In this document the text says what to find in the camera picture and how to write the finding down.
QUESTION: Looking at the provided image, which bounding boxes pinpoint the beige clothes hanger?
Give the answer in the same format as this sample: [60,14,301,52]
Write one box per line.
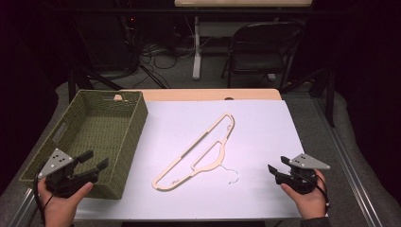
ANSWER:
[151,113,240,192]

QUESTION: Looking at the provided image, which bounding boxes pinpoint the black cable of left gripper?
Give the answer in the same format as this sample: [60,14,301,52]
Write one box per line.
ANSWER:
[32,174,49,227]

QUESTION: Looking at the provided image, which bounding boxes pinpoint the light desk top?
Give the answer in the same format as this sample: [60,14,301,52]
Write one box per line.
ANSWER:
[173,0,314,9]

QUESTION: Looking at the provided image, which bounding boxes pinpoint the white desk leg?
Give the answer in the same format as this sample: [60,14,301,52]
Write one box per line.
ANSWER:
[191,15,203,81]

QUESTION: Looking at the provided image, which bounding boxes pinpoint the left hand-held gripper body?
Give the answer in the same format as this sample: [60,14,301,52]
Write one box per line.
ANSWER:
[37,148,99,199]

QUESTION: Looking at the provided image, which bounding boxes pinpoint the metal floor rail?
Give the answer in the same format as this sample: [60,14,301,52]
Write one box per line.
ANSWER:
[9,188,36,227]
[314,96,384,227]

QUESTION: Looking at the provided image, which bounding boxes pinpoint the wooden table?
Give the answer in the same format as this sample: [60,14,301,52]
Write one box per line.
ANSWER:
[113,88,283,102]

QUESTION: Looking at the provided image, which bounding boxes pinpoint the black folding chair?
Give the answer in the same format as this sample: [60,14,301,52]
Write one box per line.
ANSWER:
[220,21,305,91]

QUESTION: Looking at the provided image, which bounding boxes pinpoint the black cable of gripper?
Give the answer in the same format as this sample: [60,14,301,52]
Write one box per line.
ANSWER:
[32,174,49,227]
[315,173,331,216]

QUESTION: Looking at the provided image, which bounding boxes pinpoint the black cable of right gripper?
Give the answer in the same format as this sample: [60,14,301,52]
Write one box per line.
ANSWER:
[315,173,331,216]

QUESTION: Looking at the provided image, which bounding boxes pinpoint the white sheet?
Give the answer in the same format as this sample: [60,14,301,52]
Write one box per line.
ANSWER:
[75,99,305,221]

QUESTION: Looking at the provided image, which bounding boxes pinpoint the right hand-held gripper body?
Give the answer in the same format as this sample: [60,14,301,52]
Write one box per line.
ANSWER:
[275,152,331,195]

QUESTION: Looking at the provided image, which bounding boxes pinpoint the person's right hand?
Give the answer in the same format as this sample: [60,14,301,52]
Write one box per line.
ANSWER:
[280,169,328,220]

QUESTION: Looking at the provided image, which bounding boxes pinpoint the bundle of floor cables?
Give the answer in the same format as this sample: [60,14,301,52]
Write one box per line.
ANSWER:
[124,15,198,90]

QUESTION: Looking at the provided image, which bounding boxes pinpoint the green woven basket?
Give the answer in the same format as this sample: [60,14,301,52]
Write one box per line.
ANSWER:
[18,89,149,201]

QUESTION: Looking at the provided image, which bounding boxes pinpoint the black metal stand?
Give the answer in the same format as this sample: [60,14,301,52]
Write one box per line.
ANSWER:
[67,66,125,102]
[281,67,336,128]

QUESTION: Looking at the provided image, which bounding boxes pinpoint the person's left hand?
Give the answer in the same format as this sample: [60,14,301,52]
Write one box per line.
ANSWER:
[37,179,95,227]

